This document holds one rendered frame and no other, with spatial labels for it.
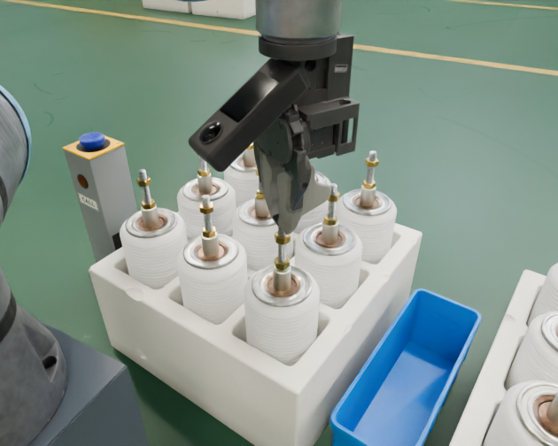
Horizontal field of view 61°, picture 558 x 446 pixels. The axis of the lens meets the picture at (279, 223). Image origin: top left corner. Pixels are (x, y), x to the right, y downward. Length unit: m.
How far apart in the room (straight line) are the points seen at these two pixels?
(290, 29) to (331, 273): 0.35
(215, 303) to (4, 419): 0.32
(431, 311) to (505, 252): 0.37
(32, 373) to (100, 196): 0.45
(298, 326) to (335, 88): 0.28
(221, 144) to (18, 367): 0.24
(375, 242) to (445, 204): 0.55
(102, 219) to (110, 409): 0.44
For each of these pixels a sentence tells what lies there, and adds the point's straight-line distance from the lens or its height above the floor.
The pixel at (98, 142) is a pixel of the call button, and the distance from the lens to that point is 0.82.
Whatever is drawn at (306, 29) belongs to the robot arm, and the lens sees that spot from 0.42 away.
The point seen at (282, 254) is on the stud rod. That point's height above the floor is 0.30.
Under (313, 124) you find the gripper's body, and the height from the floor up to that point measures 0.48.
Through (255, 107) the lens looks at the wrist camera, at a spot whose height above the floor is 0.50.
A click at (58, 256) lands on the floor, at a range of 1.15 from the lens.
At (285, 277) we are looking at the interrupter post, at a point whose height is 0.27.
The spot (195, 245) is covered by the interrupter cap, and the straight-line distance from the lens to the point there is 0.66.
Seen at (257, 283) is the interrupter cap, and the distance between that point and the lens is 0.59.
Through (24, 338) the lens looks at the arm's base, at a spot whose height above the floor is 0.37.
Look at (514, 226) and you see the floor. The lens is 1.26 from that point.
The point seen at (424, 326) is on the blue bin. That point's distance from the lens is 0.86.
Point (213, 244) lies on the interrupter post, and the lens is 0.63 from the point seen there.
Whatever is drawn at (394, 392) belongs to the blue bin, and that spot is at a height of 0.00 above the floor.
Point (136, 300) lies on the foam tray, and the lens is 0.72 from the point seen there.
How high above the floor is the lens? 0.65
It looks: 35 degrees down
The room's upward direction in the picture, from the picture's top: straight up
